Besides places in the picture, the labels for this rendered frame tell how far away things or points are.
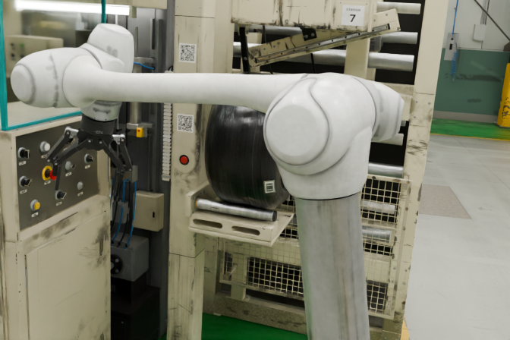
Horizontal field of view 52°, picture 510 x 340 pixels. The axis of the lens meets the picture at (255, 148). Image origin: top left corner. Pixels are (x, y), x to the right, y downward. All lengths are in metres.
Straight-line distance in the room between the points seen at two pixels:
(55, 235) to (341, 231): 1.43
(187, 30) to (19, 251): 1.03
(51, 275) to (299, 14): 1.42
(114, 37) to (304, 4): 1.27
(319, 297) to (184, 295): 1.69
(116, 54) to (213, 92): 0.26
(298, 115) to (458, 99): 10.68
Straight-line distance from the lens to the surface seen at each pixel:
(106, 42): 1.17
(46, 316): 2.15
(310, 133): 0.71
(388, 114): 0.90
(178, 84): 1.01
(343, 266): 0.82
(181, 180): 2.30
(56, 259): 2.10
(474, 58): 11.35
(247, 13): 2.37
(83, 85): 1.04
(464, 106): 11.41
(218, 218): 2.17
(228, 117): 1.97
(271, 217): 2.11
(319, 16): 2.29
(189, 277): 2.44
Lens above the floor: 1.64
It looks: 13 degrees down
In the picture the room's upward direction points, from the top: 4 degrees clockwise
